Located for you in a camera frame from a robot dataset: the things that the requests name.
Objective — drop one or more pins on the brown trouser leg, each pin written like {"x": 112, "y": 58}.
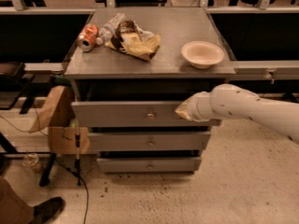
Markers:
{"x": 13, "y": 210}

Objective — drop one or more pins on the black shoe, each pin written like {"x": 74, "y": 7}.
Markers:
{"x": 46, "y": 211}

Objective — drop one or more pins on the brown cardboard box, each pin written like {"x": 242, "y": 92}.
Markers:
{"x": 56, "y": 115}

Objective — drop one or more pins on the grey middle drawer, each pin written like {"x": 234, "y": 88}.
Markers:
{"x": 149, "y": 141}

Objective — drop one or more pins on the foam gripper body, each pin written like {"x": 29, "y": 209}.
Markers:
{"x": 195, "y": 108}

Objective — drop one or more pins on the black metal stand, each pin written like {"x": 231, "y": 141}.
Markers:
{"x": 13, "y": 83}

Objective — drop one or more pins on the grey bottom drawer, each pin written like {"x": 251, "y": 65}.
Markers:
{"x": 149, "y": 165}

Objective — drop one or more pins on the clear plastic water bottle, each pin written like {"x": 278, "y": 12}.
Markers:
{"x": 109, "y": 29}

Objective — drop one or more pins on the grey top drawer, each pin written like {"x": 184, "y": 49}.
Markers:
{"x": 133, "y": 114}

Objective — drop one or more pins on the grey drawer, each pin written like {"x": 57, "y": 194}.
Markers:
{"x": 133, "y": 114}
{"x": 149, "y": 141}
{"x": 149, "y": 165}

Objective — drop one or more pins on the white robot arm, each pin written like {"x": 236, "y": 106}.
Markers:
{"x": 228, "y": 101}

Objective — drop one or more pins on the clear glass jar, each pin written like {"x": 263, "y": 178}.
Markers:
{"x": 32, "y": 161}

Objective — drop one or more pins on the orange soda can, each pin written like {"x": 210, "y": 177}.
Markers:
{"x": 87, "y": 37}

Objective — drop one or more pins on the grey wooden cabinet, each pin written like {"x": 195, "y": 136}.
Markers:
{"x": 107, "y": 75}

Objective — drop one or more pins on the brass top drawer knob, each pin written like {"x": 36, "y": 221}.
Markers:
{"x": 151, "y": 115}

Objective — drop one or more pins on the crumpled yellow chip bag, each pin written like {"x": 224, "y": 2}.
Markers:
{"x": 130, "y": 39}

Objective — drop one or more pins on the white bowl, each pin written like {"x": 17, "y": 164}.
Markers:
{"x": 201, "y": 54}

